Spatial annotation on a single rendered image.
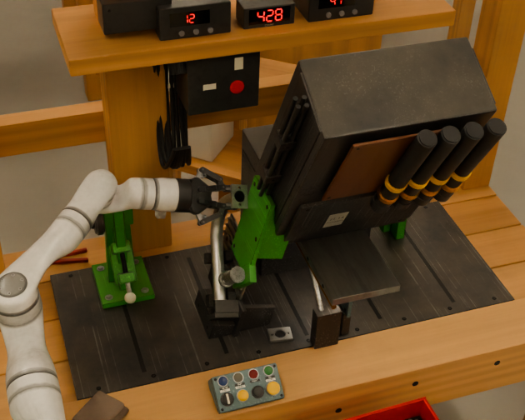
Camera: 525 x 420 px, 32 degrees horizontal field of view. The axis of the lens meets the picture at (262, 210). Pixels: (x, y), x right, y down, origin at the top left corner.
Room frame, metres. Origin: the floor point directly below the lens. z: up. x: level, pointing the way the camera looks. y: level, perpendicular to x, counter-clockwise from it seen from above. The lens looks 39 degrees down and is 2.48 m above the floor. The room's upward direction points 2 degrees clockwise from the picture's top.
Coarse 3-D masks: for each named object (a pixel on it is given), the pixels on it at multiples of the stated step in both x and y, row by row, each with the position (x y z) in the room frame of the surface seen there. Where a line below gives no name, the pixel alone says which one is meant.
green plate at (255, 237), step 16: (256, 176) 1.63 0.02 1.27; (256, 192) 1.60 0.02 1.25; (256, 208) 1.58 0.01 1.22; (272, 208) 1.53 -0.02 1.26; (240, 224) 1.62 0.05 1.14; (256, 224) 1.56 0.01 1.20; (272, 224) 1.55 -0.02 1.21; (240, 240) 1.59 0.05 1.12; (256, 240) 1.53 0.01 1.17; (272, 240) 1.55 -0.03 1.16; (240, 256) 1.57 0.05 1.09; (256, 256) 1.52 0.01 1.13; (272, 256) 1.55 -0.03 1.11
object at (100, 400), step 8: (96, 400) 1.26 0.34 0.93; (104, 400) 1.26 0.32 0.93; (112, 400) 1.26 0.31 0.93; (88, 408) 1.24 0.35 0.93; (96, 408) 1.24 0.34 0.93; (104, 408) 1.24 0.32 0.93; (112, 408) 1.24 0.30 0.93; (120, 408) 1.25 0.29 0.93; (80, 416) 1.22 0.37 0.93; (88, 416) 1.22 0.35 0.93; (96, 416) 1.22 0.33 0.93; (104, 416) 1.22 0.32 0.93; (112, 416) 1.22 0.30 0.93; (120, 416) 1.24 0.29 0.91
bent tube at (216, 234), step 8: (232, 184) 1.64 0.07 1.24; (240, 184) 1.64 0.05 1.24; (232, 192) 1.62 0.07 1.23; (240, 192) 1.64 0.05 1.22; (224, 200) 1.65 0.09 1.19; (232, 200) 1.61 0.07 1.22; (240, 200) 1.64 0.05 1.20; (240, 208) 1.61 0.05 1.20; (224, 216) 1.67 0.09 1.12; (216, 224) 1.66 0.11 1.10; (216, 232) 1.65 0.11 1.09; (216, 240) 1.64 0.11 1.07; (216, 248) 1.62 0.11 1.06; (216, 256) 1.61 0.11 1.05; (216, 264) 1.59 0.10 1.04; (216, 272) 1.58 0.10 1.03; (216, 280) 1.56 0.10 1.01; (216, 288) 1.55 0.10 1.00; (224, 288) 1.55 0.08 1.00; (216, 296) 1.54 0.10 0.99; (224, 296) 1.54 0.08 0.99
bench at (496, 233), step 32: (480, 192) 2.13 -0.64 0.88; (192, 224) 1.93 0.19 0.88; (224, 224) 1.93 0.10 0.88; (480, 224) 1.98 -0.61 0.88; (512, 224) 1.99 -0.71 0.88; (96, 256) 1.78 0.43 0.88; (512, 256) 1.85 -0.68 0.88; (512, 288) 1.72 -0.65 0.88; (0, 352) 1.43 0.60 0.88; (64, 352) 1.44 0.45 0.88; (0, 384) 1.34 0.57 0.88; (64, 384) 1.34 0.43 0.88; (0, 416) 1.25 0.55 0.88
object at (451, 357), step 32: (448, 320) 1.58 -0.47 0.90; (480, 320) 1.58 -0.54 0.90; (512, 320) 1.59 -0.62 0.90; (288, 352) 1.45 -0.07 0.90; (320, 352) 1.45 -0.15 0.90; (352, 352) 1.46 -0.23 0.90; (384, 352) 1.46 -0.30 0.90; (416, 352) 1.47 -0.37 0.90; (448, 352) 1.47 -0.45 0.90; (480, 352) 1.47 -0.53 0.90; (512, 352) 1.50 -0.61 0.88; (160, 384) 1.34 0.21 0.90; (192, 384) 1.34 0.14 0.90; (288, 384) 1.35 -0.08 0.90; (320, 384) 1.36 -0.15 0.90; (352, 384) 1.36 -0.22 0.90; (384, 384) 1.39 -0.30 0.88; (416, 384) 1.41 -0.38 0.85; (448, 384) 1.45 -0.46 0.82; (480, 384) 1.48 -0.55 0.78; (128, 416) 1.25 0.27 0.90; (160, 416) 1.25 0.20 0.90; (192, 416) 1.25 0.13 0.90; (224, 416) 1.26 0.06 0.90; (256, 416) 1.28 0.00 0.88; (288, 416) 1.31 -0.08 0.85; (320, 416) 1.33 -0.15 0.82; (352, 416) 1.36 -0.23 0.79
